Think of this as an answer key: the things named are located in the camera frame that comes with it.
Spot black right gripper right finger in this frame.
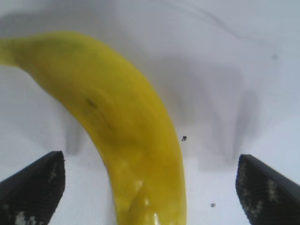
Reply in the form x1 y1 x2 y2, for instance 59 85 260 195
235 154 300 225

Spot yellow banana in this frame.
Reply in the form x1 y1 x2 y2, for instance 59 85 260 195
0 30 187 225

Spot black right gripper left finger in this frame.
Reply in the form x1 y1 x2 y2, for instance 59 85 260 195
0 150 66 225

